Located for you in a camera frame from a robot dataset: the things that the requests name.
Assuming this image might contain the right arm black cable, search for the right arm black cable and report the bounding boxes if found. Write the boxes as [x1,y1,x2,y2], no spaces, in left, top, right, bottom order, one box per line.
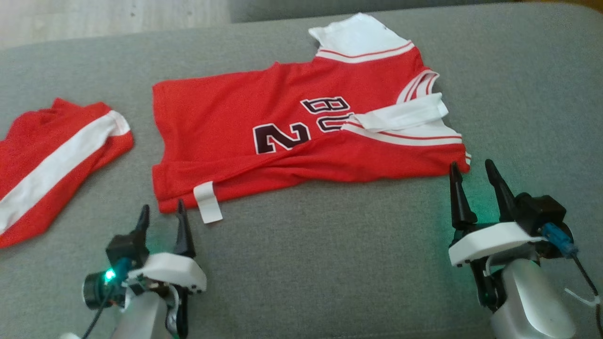
[542,223,603,339]

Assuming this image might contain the red white-striped shorts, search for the red white-striped shorts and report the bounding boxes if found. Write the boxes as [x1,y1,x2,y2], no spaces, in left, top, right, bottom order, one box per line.
[0,97,135,250]

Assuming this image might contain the red basketball jersey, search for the red basketball jersey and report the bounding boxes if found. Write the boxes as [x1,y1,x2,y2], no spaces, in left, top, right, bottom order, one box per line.
[152,13,472,225]

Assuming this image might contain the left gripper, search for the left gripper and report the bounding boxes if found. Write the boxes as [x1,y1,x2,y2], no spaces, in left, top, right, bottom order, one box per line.
[126,199,208,339]

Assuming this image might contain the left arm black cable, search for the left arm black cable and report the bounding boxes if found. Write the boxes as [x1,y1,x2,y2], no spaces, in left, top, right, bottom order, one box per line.
[80,271,124,339]

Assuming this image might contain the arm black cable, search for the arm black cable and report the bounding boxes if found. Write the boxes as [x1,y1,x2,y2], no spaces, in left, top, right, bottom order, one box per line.
[542,223,603,339]
[80,271,124,339]

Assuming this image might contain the grey sofa back cushion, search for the grey sofa back cushion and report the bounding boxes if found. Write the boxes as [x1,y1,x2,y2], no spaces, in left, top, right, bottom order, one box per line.
[228,0,603,23]

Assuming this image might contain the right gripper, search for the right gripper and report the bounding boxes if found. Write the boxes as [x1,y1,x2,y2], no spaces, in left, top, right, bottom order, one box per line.
[448,159,543,312]

